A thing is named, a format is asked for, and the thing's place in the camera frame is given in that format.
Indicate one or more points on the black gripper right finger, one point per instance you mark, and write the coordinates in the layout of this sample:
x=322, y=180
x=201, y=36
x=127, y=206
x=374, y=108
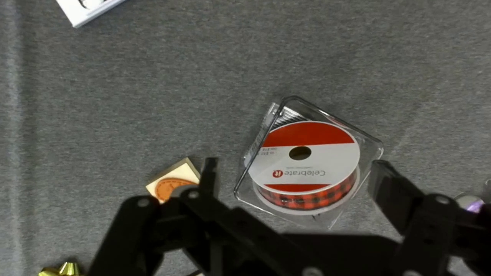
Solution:
x=439, y=240

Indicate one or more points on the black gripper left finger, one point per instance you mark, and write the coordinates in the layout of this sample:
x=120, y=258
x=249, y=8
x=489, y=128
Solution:
x=169, y=235

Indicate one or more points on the clear tray with plaid spool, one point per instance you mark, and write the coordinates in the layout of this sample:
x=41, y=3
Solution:
x=370, y=148

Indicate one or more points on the red plaid ribbon spool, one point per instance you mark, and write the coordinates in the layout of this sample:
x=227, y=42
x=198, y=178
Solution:
x=307, y=166

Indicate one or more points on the wooden heart stamp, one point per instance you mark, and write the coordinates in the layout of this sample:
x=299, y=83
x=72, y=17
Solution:
x=170, y=184

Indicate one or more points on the gold gift bow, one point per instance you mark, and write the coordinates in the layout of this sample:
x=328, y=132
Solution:
x=63, y=269

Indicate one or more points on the grey table cloth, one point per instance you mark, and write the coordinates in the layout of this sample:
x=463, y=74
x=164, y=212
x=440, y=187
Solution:
x=153, y=92

